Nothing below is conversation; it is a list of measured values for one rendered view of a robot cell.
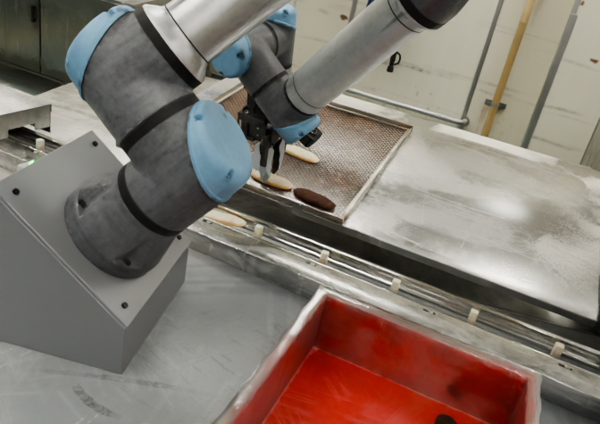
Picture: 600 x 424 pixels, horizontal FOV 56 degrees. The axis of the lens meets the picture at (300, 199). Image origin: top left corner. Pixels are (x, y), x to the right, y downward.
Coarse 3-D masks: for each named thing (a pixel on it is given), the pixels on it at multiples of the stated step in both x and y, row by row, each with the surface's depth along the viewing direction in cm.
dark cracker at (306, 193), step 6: (294, 192) 118; (300, 192) 117; (306, 192) 117; (312, 192) 118; (300, 198) 117; (306, 198) 116; (312, 198) 116; (318, 198) 116; (324, 198) 116; (318, 204) 115; (324, 204) 115; (330, 204) 115
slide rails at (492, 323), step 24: (24, 144) 126; (48, 144) 128; (264, 240) 107; (288, 240) 109; (336, 264) 104; (384, 288) 100; (408, 288) 101; (456, 312) 98; (528, 336) 95; (576, 360) 91
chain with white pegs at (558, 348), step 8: (40, 144) 124; (256, 232) 108; (328, 256) 104; (400, 280) 99; (392, 288) 100; (472, 312) 95; (472, 320) 95; (560, 344) 91; (552, 352) 91; (560, 352) 91
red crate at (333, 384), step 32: (320, 352) 85; (288, 384) 78; (320, 384) 79; (352, 384) 80; (384, 384) 82; (288, 416) 73; (320, 416) 74; (352, 416) 75; (384, 416) 76; (416, 416) 77
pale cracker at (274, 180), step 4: (252, 172) 122; (256, 172) 122; (252, 176) 121; (256, 176) 121; (272, 176) 121; (276, 176) 121; (260, 180) 120; (268, 180) 120; (272, 180) 120; (276, 180) 120; (280, 180) 120; (284, 180) 120; (268, 184) 120; (272, 184) 119; (276, 184) 119; (280, 184) 119; (284, 184) 119; (288, 184) 120; (280, 188) 119; (284, 188) 119; (288, 188) 119
